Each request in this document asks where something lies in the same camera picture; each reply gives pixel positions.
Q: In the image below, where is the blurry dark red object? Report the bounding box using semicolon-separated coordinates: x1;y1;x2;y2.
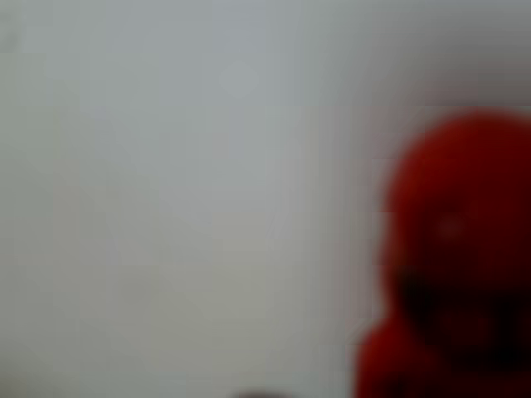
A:
352;105;531;398

